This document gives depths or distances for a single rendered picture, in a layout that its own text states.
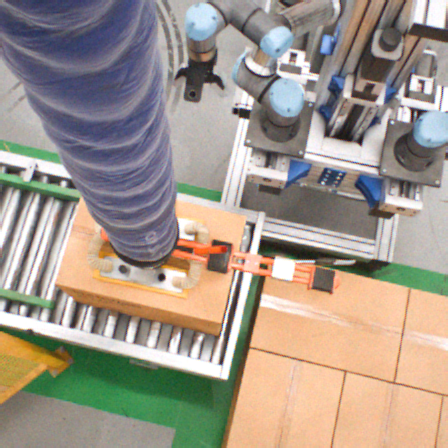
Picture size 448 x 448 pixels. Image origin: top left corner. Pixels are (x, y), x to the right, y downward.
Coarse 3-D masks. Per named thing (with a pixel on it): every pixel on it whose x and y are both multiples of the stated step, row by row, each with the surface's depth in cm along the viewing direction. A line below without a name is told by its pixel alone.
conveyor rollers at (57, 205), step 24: (0, 168) 281; (0, 192) 279; (24, 192) 281; (48, 216) 277; (72, 216) 276; (0, 240) 272; (24, 240) 273; (48, 240) 274; (48, 288) 268; (24, 312) 265; (48, 312) 266; (72, 312) 266; (96, 312) 267; (216, 336) 266; (216, 360) 263
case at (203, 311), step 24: (192, 216) 236; (216, 216) 236; (240, 216) 237; (72, 240) 232; (240, 240) 234; (72, 264) 230; (168, 264) 231; (72, 288) 229; (96, 288) 228; (120, 288) 229; (192, 288) 229; (216, 288) 230; (144, 312) 247; (168, 312) 230; (192, 312) 227; (216, 312) 227
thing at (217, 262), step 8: (216, 240) 218; (232, 248) 217; (208, 256) 216; (216, 256) 217; (224, 256) 217; (232, 256) 216; (208, 264) 217; (216, 264) 217; (224, 264) 217; (224, 272) 219
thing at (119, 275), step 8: (104, 256) 229; (112, 256) 229; (120, 264) 228; (128, 264) 228; (96, 272) 228; (104, 272) 227; (112, 272) 227; (120, 272) 226; (128, 272) 228; (160, 272) 228; (168, 272) 228; (176, 272) 228; (184, 272) 229; (104, 280) 227; (112, 280) 227; (120, 280) 227; (128, 280) 227; (160, 280) 225; (168, 280) 227; (136, 288) 228; (144, 288) 227; (152, 288) 227; (160, 288) 227; (168, 288) 227; (176, 288) 227; (176, 296) 227; (184, 296) 226
